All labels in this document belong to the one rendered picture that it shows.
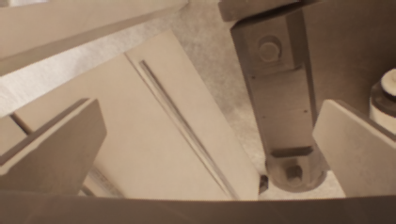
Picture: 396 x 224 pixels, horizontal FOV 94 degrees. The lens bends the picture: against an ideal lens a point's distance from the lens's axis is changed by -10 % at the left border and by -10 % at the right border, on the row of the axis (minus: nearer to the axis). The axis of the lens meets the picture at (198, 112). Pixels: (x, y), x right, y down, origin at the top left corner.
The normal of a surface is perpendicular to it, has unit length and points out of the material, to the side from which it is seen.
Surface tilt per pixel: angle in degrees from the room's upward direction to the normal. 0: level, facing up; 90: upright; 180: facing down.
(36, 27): 90
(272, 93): 0
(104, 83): 90
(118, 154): 90
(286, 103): 0
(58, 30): 90
